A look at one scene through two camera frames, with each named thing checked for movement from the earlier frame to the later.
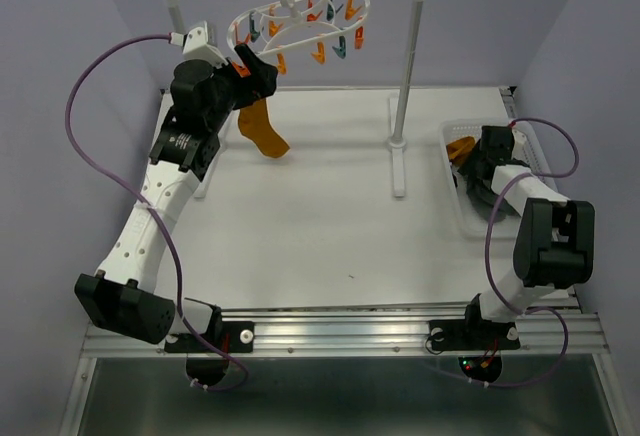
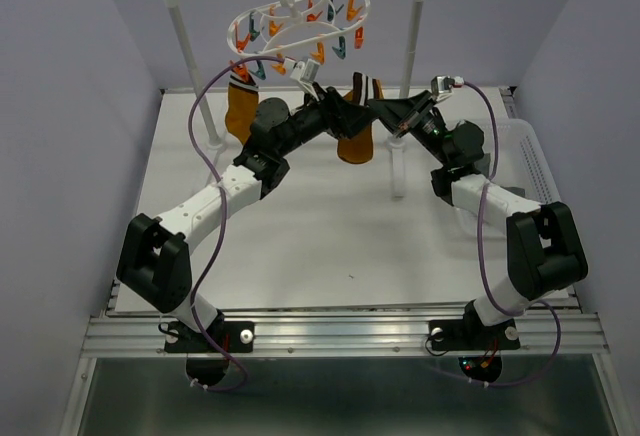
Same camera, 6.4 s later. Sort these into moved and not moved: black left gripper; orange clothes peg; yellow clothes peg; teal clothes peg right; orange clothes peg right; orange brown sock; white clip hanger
Moved: black left gripper; orange brown sock
Not moved: teal clothes peg right; white clip hanger; orange clothes peg right; orange clothes peg; yellow clothes peg
